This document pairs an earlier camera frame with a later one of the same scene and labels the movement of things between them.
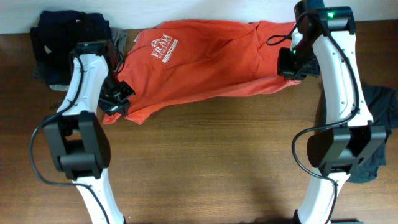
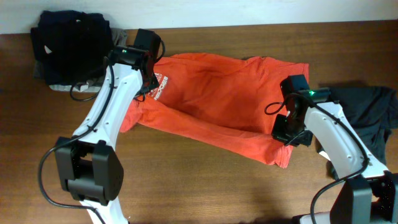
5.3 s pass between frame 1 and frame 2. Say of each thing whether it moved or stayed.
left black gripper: moved
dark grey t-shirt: stayed
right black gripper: moved
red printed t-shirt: moved
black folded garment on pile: stayed
